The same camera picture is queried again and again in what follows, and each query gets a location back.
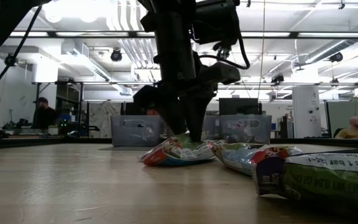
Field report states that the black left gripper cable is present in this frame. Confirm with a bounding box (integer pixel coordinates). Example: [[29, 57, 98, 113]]
[[197, 30, 250, 70]]

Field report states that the white fabric cover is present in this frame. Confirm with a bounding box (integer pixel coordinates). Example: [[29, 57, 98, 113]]
[[88, 101, 122, 139]]

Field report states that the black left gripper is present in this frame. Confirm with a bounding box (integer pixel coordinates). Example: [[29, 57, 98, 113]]
[[133, 51, 242, 143]]

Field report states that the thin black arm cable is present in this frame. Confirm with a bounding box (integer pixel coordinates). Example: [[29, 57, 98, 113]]
[[0, 5, 43, 100]]

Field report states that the white room pillar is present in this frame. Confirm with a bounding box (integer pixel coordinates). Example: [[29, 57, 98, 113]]
[[292, 85, 323, 138]]

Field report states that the green partition wall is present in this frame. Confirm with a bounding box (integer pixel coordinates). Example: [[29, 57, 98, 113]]
[[326, 101, 358, 131]]

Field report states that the thin hanging black cable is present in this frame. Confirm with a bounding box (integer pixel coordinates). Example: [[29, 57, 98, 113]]
[[257, 0, 266, 100]]

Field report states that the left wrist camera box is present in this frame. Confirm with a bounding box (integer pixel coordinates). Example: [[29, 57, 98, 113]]
[[194, 0, 241, 45]]

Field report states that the black computer monitor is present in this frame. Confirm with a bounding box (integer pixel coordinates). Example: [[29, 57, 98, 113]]
[[218, 98, 260, 116]]

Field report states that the black overhead frame beam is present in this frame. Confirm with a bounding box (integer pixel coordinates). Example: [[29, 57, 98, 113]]
[[9, 30, 358, 39]]

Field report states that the red green granola bar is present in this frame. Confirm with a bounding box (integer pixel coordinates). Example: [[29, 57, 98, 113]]
[[140, 133, 219, 167], [213, 142, 304, 177]]

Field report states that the person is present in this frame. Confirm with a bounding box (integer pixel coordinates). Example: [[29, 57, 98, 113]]
[[335, 116, 358, 139], [32, 96, 57, 130]]

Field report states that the black metal rack frame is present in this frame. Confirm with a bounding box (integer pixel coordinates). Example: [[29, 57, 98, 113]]
[[32, 81, 85, 138]]

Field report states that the black ceiling spotlight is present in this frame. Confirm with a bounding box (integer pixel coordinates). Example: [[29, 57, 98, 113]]
[[110, 47, 123, 62], [4, 54, 19, 68], [270, 73, 285, 85], [328, 51, 344, 63]]

